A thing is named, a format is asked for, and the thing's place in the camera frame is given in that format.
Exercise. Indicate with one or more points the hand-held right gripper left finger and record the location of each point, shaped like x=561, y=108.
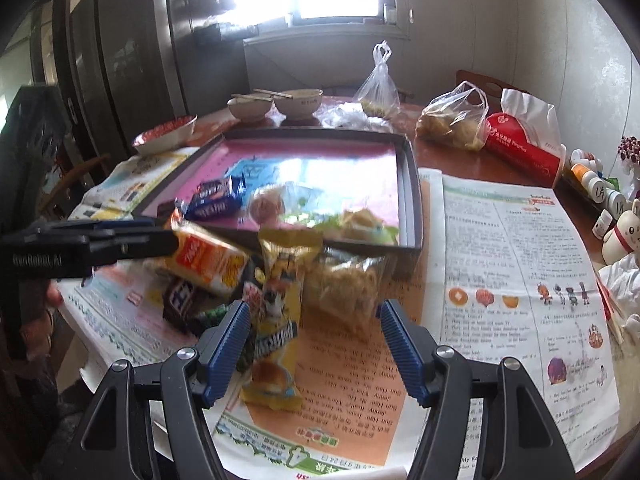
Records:
x=227, y=350

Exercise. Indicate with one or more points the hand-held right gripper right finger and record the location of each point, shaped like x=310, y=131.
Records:
x=405, y=355

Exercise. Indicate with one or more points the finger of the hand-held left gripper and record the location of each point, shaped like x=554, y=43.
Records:
x=110, y=225
x=140, y=245

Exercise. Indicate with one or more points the green pea snack packet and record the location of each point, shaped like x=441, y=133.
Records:
x=214, y=316

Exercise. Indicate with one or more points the tall yellow bread packet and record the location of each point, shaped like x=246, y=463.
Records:
x=280, y=320

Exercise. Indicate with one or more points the dark brown chocolate bar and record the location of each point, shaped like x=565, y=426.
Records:
x=182, y=302

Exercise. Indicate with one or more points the orange snack packet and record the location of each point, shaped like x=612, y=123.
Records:
x=205, y=260

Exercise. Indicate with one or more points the blue snack packet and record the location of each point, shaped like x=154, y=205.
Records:
x=212, y=202

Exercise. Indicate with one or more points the clear packet of fluffy cake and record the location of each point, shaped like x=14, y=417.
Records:
x=345, y=290

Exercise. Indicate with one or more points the clear packet of brown pastry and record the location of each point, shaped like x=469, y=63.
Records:
x=267, y=207

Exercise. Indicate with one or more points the green yellow pastry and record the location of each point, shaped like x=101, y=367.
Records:
x=360, y=225

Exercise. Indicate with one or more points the shallow dark cardboard box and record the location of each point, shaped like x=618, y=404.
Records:
x=320, y=160

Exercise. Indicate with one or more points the person's left hand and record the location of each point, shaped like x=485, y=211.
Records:
x=54, y=294

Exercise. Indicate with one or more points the curved brown wooden chair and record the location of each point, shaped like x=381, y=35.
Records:
x=75, y=180

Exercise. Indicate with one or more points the orange page newspaper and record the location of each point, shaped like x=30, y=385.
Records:
x=340, y=385

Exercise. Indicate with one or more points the colourful picture newspaper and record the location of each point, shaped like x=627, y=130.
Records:
x=115, y=320

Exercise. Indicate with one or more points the red patterned bowl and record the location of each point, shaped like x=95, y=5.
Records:
x=165, y=135

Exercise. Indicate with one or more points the beige bowl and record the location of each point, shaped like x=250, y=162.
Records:
x=250, y=108
x=299, y=103

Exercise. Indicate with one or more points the dark steel refrigerator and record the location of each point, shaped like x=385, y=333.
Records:
x=140, y=50

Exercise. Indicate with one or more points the wooden chopstick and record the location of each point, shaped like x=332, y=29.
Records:
x=272, y=92

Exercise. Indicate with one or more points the crumpled white tissue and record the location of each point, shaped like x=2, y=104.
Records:
x=622, y=285

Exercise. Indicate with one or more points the plastic bag of yellow food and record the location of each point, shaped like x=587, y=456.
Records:
x=450, y=122

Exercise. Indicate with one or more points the small white bottle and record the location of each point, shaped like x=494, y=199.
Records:
x=602, y=223

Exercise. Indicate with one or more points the red tissue pack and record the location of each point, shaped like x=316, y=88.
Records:
x=522, y=145

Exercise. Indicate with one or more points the flat crumpled plastic bag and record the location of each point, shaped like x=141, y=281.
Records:
x=347, y=117

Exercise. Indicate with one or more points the orange medicine bottle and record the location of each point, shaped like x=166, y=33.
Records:
x=580, y=176

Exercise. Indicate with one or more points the white rabbit figurine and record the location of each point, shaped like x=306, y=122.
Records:
x=625, y=235

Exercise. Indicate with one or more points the white bottle handwritten label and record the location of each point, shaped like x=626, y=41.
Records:
x=599, y=190
x=616, y=205

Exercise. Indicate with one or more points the tied clear plastic bag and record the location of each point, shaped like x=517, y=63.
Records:
x=377, y=87

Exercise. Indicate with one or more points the dark wooden chair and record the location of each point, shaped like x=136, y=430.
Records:
x=475, y=77

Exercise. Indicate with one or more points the dark red flower ornament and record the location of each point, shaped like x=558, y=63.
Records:
x=631, y=149

